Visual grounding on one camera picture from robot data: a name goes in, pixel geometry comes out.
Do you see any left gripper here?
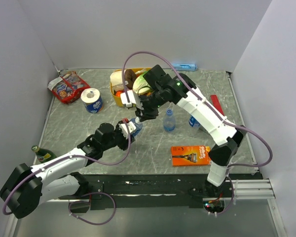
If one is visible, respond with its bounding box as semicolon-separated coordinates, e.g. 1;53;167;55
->
102;120;135;151

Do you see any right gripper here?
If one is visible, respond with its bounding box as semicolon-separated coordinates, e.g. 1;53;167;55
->
133;88;165;123

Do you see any clear bottle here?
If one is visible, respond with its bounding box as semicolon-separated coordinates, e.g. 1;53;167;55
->
163;114;176;132

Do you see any blue cap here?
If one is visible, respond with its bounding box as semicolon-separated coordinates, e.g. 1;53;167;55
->
166;109;173;116

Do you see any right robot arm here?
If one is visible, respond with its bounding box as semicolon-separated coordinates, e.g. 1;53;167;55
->
132;65;245;197

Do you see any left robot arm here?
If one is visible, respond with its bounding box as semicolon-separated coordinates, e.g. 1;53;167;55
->
0;120;137;219

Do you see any green glass bottle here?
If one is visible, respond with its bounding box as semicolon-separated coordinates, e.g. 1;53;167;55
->
31;145;57;163

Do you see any yellow plastic bin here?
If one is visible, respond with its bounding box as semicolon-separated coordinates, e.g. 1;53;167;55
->
110;68;152;107

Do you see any green lettuce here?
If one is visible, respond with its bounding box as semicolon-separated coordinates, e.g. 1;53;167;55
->
132;72;151;95

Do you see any brown bread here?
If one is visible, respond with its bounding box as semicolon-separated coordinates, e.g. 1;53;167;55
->
124;69;137;90

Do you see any white paper bag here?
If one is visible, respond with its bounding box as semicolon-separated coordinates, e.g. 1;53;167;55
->
110;71;124;91

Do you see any toilet paper roll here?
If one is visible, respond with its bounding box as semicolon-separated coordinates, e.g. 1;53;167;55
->
80;88;103;114

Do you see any orange razor box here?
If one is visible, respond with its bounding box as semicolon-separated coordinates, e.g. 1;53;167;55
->
170;146;212;167

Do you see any blue tissue pack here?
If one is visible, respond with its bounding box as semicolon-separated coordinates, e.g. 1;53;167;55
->
172;64;197;72

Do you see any red flat bar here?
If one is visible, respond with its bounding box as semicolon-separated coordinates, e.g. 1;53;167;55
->
210;94;224;116

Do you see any red snack bag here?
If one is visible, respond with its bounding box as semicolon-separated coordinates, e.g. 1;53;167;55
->
47;71;90;104

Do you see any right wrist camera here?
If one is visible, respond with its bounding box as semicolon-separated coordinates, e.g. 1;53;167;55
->
120;90;142;109

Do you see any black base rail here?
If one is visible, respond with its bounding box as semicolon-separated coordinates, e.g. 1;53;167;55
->
59;174;262;210

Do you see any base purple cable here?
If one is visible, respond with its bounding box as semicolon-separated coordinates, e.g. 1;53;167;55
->
68;192;116;225

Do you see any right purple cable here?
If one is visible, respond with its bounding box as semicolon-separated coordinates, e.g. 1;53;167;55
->
122;51;273;168

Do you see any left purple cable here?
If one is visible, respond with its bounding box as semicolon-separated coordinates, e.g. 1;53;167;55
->
2;123;133;215

